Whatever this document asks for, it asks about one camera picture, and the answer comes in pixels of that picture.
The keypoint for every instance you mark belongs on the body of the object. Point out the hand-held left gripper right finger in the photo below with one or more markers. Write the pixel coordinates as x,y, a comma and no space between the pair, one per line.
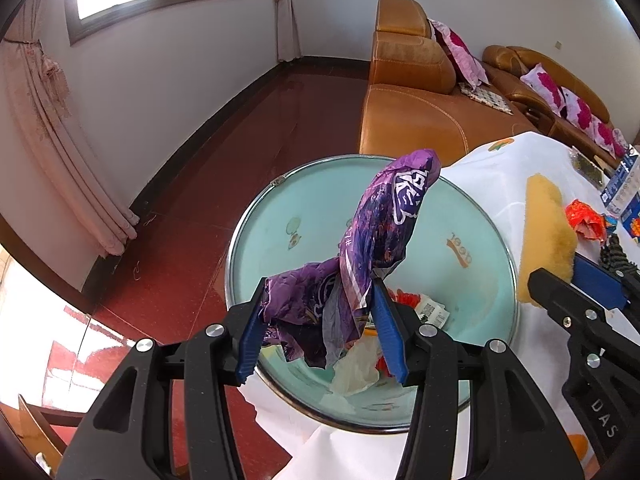
390,335

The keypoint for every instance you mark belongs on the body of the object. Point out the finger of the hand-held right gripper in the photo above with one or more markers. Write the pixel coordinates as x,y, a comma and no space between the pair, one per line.
560,292
600,282

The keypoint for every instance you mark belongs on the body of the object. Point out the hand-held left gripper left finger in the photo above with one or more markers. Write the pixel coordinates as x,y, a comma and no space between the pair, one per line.
250,345

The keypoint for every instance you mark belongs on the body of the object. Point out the yellow sponge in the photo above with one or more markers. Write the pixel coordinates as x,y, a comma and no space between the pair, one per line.
545,230

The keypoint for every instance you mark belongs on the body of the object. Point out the teal enamel basin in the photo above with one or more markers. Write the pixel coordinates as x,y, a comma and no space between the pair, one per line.
310,260

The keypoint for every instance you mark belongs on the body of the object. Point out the purple snack wrapper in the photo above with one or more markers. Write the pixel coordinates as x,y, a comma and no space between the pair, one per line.
385,220

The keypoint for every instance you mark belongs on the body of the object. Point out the white labelled packet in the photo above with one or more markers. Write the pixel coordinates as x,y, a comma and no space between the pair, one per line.
434,314

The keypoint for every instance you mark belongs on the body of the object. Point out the translucent white plastic bag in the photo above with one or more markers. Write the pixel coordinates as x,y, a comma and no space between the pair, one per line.
355,370

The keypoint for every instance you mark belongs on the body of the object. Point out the blue yellow packet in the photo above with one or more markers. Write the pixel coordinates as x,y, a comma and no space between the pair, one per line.
634,229

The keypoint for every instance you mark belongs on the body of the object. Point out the crumpled red wrapper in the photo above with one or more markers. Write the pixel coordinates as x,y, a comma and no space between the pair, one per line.
585,217

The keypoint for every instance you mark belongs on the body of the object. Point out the blue and white box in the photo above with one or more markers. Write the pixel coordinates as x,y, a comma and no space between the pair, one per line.
622,185

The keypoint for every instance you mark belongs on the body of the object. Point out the dark snack packet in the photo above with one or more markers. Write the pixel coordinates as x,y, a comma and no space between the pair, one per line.
587,167

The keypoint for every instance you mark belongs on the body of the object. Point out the white printed tablecloth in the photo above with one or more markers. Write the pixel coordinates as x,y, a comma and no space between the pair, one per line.
480,185

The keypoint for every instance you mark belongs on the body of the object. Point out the pink floral pillow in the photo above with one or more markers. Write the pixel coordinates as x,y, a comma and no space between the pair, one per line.
460,50
607,135
580,110
545,87

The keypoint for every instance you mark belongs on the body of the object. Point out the checkered mat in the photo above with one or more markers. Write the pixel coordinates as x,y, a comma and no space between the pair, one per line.
486,98

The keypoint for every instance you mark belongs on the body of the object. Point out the orange leather sofa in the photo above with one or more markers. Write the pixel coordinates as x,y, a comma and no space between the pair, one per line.
415,120

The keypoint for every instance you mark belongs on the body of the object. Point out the wooden chair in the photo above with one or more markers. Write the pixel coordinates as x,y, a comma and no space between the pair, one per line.
42,435

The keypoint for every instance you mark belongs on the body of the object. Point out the long pink curtain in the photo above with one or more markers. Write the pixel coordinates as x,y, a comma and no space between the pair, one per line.
60,135

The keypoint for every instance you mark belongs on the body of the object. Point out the tied pink curtain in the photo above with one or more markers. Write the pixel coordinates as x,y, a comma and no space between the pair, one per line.
287,15

